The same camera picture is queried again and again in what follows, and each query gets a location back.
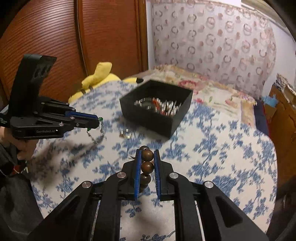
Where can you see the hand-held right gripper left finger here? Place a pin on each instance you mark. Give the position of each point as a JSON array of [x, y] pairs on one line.
[[138, 173]]

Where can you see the navy blanket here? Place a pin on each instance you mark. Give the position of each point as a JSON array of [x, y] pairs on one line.
[[262, 118]]

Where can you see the pale jade bangle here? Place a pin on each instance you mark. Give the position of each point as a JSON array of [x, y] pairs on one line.
[[148, 104]]

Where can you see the wooden slatted wardrobe door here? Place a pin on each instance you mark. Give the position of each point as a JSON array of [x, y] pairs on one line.
[[41, 30], [111, 34]]

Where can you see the black box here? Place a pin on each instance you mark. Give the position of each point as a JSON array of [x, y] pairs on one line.
[[148, 120]]

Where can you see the person's left hand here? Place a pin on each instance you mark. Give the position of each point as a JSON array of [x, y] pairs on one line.
[[23, 149]]

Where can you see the cardboard box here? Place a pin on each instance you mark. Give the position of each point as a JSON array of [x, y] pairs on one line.
[[289, 89]]

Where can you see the floral bed blanket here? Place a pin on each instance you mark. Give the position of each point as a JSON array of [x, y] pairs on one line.
[[208, 92]]

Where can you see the blue floral tablecloth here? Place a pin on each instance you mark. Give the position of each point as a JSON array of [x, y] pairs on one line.
[[219, 150]]

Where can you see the blue plastic bag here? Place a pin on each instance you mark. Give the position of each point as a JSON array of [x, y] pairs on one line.
[[268, 103]]

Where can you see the silver bangle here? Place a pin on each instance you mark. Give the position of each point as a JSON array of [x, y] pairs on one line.
[[138, 102]]

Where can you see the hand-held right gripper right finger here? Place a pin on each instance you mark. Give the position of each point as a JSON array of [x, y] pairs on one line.
[[158, 173]]

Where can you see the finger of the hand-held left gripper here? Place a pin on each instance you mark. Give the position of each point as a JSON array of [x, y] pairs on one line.
[[86, 123], [83, 114]]

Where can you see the wooden side cabinet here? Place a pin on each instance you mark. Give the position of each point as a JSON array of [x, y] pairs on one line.
[[285, 129]]

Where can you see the stack of papers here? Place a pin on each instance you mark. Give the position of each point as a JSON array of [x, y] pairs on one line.
[[282, 80]]

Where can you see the yellow plush toy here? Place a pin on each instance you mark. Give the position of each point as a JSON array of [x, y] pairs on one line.
[[101, 76]]

